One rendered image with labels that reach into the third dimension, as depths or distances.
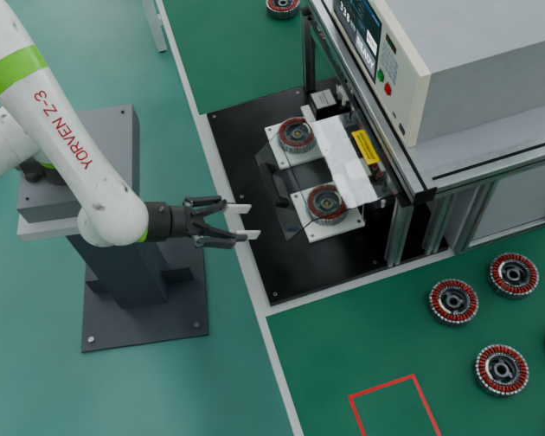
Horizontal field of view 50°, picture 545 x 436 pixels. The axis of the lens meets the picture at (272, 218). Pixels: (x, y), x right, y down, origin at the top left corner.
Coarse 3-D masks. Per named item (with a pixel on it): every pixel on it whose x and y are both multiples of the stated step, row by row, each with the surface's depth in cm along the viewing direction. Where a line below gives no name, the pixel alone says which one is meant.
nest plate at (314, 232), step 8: (352, 208) 152; (352, 216) 151; (360, 216) 151; (312, 224) 151; (344, 224) 150; (352, 224) 150; (360, 224) 150; (312, 232) 150; (320, 232) 149; (328, 232) 149; (336, 232) 149; (312, 240) 149
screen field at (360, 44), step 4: (356, 32) 128; (356, 36) 129; (360, 36) 127; (356, 40) 130; (360, 40) 128; (356, 44) 131; (360, 44) 129; (364, 44) 126; (360, 48) 129; (364, 48) 127; (368, 48) 125; (360, 52) 130; (364, 52) 127; (368, 52) 125; (364, 56) 128; (368, 56) 126; (372, 56) 123; (364, 60) 129; (368, 60) 127; (372, 60) 124; (368, 64) 128; (372, 64) 125; (372, 68) 126; (372, 72) 126
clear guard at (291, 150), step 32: (320, 128) 131; (352, 128) 130; (288, 160) 127; (320, 160) 126; (352, 160) 125; (384, 160) 125; (288, 192) 125; (320, 192) 122; (352, 192) 121; (384, 192) 121; (288, 224) 123
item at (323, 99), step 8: (328, 88) 156; (312, 96) 155; (320, 96) 154; (328, 96) 154; (336, 96) 157; (312, 104) 154; (320, 104) 153; (328, 104) 153; (336, 104) 153; (304, 112) 157; (312, 112) 156; (320, 112) 153; (328, 112) 154; (336, 112) 155; (344, 112) 156; (312, 120) 156
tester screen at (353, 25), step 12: (336, 0) 136; (348, 0) 128; (360, 0) 120; (336, 12) 139; (348, 12) 130; (360, 12) 123; (372, 12) 116; (348, 24) 133; (372, 24) 118; (372, 36) 120
